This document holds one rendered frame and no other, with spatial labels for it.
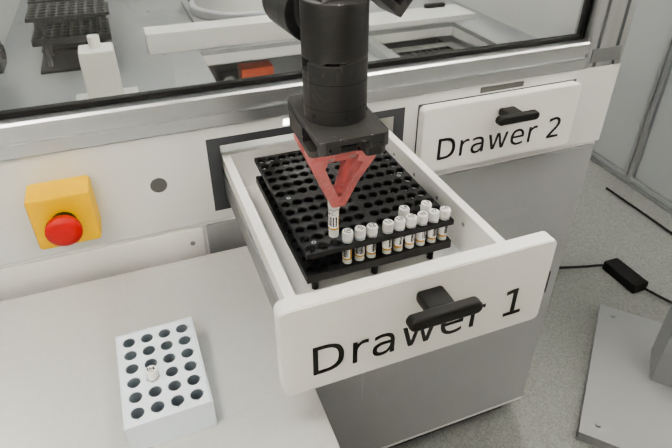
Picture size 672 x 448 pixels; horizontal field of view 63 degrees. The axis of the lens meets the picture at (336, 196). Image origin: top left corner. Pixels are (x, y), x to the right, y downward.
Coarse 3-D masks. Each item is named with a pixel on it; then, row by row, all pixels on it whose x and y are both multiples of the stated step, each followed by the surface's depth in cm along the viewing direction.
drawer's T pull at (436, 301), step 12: (432, 288) 52; (420, 300) 51; (432, 300) 50; (444, 300) 50; (468, 300) 50; (420, 312) 49; (432, 312) 49; (444, 312) 49; (456, 312) 49; (468, 312) 50; (408, 324) 48; (420, 324) 48; (432, 324) 49
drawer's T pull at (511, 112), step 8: (504, 112) 85; (512, 112) 84; (520, 112) 84; (528, 112) 84; (536, 112) 84; (496, 120) 83; (504, 120) 83; (512, 120) 83; (520, 120) 84; (528, 120) 84
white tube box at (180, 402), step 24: (120, 336) 61; (144, 336) 62; (168, 336) 62; (192, 336) 62; (120, 360) 59; (144, 360) 59; (168, 360) 60; (192, 360) 59; (120, 384) 56; (144, 384) 56; (168, 384) 56; (192, 384) 58; (144, 408) 54; (168, 408) 54; (192, 408) 54; (144, 432) 53; (168, 432) 54; (192, 432) 56
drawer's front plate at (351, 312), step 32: (448, 256) 53; (480, 256) 53; (512, 256) 54; (544, 256) 56; (352, 288) 49; (384, 288) 49; (416, 288) 51; (448, 288) 53; (480, 288) 55; (512, 288) 57; (544, 288) 59; (288, 320) 47; (320, 320) 49; (352, 320) 50; (384, 320) 52; (480, 320) 57; (512, 320) 60; (288, 352) 49; (320, 352) 51; (352, 352) 52; (416, 352) 56; (288, 384) 51; (320, 384) 53
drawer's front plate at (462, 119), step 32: (480, 96) 85; (512, 96) 86; (544, 96) 88; (576, 96) 91; (448, 128) 84; (480, 128) 87; (512, 128) 89; (544, 128) 92; (448, 160) 88; (480, 160) 90
